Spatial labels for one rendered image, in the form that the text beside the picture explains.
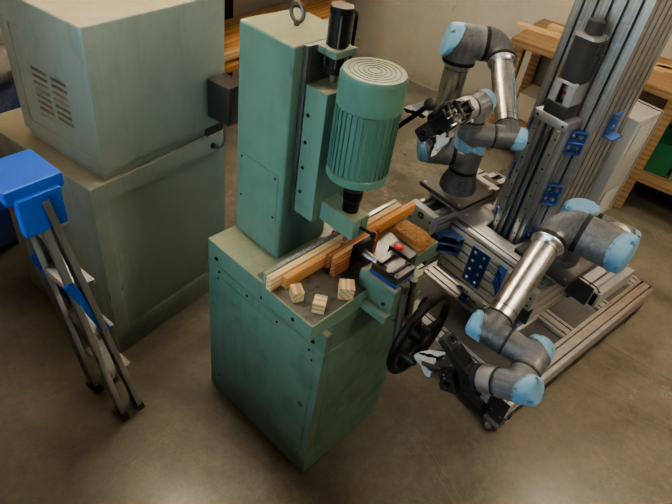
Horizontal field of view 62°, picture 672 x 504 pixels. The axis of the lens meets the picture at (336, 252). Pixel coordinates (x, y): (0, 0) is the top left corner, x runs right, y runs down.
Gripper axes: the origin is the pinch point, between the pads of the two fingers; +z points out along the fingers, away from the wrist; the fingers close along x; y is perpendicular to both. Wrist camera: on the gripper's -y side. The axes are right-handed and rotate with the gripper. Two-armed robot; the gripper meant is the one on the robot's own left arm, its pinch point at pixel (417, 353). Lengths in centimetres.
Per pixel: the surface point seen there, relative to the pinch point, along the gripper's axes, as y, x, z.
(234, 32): -111, 141, 236
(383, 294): -15.1, 3.7, 11.7
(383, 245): -20.9, 23.7, 27.2
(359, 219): -36.0, 9.1, 19.8
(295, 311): -19.2, -18.8, 24.4
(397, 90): -71, 9, -5
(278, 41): -89, -1, 22
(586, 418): 96, 101, 5
